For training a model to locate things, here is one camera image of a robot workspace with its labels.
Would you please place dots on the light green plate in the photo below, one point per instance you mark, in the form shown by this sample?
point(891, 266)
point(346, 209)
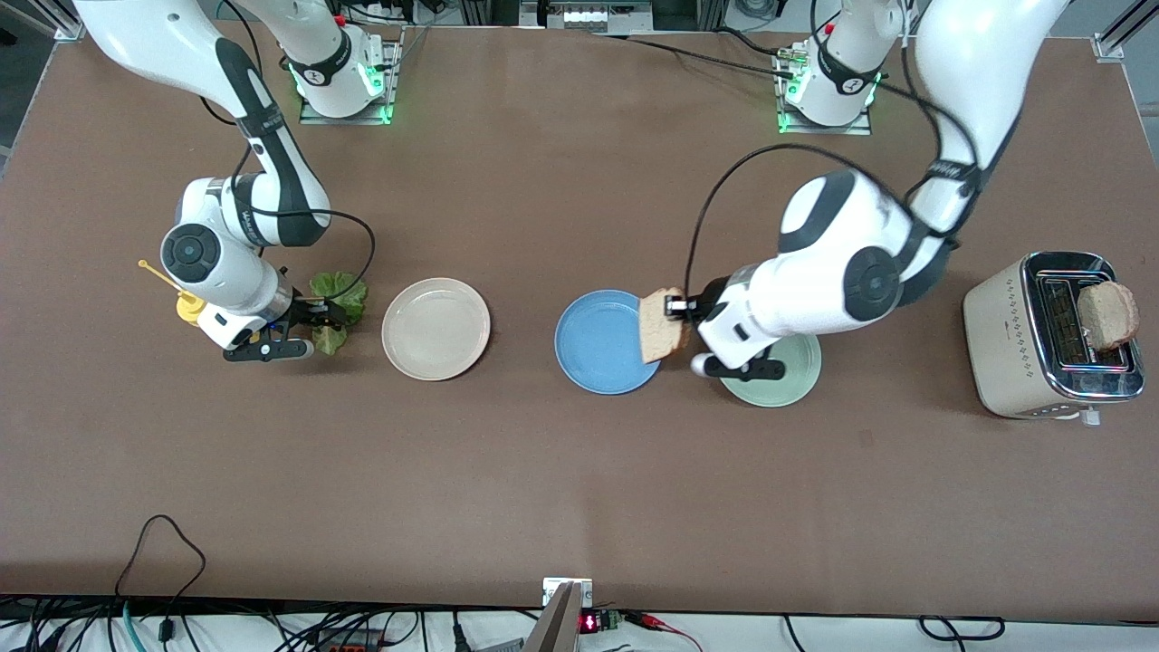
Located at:
point(797, 380)

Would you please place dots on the grey electronics unit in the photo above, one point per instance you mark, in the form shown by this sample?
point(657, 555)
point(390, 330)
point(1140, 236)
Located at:
point(589, 16)

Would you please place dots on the small red display module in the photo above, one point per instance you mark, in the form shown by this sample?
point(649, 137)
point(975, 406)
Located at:
point(589, 622)

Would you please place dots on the beige chrome toaster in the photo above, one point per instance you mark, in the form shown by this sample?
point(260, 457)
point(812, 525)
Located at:
point(996, 344)

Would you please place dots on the grey metal camera bracket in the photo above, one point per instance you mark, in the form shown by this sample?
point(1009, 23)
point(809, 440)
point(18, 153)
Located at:
point(557, 625)

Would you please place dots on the yellow mustard squeeze bottle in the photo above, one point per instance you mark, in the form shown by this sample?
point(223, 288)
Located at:
point(190, 308)

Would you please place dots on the toast bread slice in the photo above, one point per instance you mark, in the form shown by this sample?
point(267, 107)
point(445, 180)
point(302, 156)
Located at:
point(661, 330)
point(1109, 315)

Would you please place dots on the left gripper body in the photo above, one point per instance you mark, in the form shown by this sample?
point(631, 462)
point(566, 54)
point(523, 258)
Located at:
point(700, 303)

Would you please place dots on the green lettuce leaf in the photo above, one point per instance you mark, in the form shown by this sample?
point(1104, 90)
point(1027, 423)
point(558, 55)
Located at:
point(349, 290)

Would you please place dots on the beige plate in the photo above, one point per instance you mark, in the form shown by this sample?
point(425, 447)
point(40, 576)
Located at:
point(435, 329)

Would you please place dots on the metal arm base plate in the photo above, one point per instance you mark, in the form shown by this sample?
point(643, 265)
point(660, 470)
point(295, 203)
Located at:
point(815, 129)
point(393, 81)

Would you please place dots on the blue plate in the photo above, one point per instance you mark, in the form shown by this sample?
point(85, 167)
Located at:
point(598, 341)

